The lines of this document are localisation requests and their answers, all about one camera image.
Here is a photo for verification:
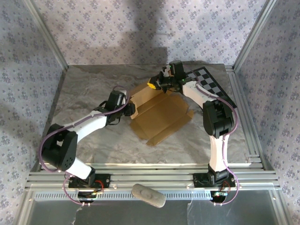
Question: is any brown cardboard folding box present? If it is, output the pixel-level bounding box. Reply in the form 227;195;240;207
128;83;195;146

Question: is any black and grey checkerboard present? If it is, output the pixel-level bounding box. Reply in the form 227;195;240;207
184;67;238;110

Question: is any marble pattern table mat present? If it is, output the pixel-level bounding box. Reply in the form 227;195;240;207
39;63;253;165

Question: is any floral fabric backdrop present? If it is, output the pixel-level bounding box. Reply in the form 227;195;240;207
0;0;300;225

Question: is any grey oval pad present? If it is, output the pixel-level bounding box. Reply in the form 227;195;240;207
131;183;166;208

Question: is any small controller board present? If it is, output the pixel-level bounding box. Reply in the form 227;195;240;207
77;190;104;204
210;190;228;203

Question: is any grey metal sheet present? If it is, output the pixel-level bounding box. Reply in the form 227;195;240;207
18;190;289;225

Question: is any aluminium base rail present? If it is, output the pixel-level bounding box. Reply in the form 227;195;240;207
25;163;281;191

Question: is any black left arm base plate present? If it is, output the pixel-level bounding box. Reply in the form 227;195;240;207
68;173;111;188

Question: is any aluminium side rail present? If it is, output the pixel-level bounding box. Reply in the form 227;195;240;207
226;65;275;172

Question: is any aluminium frame post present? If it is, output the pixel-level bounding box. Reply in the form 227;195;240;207
232;0;278;71
23;0;70;72

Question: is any grey slotted cable duct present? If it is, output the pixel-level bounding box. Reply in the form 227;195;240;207
34;190;213;200

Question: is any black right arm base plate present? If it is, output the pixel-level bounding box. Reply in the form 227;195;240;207
192;172;236;188

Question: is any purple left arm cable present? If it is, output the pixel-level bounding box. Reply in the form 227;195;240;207
39;85;130;207

